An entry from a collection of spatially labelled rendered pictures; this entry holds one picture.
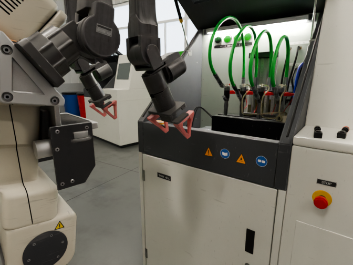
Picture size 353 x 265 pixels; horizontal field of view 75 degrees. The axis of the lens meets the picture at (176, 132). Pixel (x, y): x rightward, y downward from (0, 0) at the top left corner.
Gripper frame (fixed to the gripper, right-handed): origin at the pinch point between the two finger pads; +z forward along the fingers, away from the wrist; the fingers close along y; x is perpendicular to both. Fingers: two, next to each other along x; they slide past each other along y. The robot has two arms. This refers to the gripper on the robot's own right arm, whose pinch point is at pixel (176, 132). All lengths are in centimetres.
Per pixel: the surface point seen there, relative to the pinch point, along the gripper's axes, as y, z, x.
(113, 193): 152, 113, -2
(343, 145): -36.1, 15.9, -26.1
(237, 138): -5.5, 15.8, -19.9
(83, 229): 116, 92, 38
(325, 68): -22, 8, -58
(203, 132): 8.4, 14.6, -17.8
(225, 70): 35, 14, -74
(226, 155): -1.7, 22.1, -15.9
